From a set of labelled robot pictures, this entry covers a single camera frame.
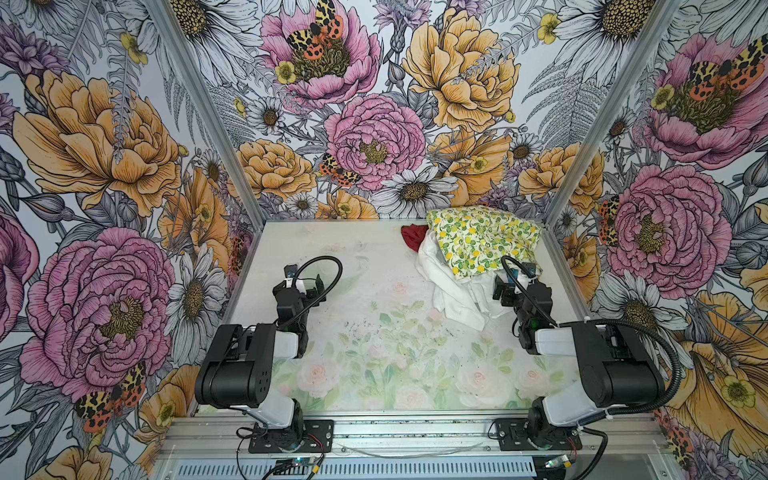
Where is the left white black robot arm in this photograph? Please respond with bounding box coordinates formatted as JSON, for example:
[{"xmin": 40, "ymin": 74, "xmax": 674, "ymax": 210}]
[{"xmin": 194, "ymin": 265, "xmax": 326, "ymax": 453}]

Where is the white cloth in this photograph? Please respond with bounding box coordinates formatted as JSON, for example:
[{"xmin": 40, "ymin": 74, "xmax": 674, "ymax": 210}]
[{"xmin": 415, "ymin": 230, "xmax": 512, "ymax": 331}]

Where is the aluminium front frame rail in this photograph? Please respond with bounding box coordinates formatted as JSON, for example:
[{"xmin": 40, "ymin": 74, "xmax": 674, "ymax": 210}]
[{"xmin": 158, "ymin": 410, "xmax": 668, "ymax": 460}]

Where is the red cloth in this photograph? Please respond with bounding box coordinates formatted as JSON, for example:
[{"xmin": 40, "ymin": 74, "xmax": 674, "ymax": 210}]
[{"xmin": 400, "ymin": 224, "xmax": 429, "ymax": 252}]

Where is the lemon print cloth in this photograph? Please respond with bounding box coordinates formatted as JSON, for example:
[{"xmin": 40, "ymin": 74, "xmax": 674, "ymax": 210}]
[{"xmin": 427, "ymin": 206, "xmax": 541, "ymax": 279}]

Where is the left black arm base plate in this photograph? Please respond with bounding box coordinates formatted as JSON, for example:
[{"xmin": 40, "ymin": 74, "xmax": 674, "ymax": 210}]
[{"xmin": 248, "ymin": 419, "xmax": 335, "ymax": 454}]

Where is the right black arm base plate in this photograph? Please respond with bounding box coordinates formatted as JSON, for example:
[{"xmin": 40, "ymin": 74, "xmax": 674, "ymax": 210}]
[{"xmin": 487, "ymin": 417, "xmax": 582, "ymax": 452}]

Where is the right black corrugated cable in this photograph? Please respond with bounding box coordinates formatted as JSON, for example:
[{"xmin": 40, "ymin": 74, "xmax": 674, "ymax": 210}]
[{"xmin": 500, "ymin": 255, "xmax": 682, "ymax": 416}]

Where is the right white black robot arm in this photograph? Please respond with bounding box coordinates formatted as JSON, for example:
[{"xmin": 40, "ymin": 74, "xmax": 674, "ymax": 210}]
[{"xmin": 493, "ymin": 256, "xmax": 682, "ymax": 450}]

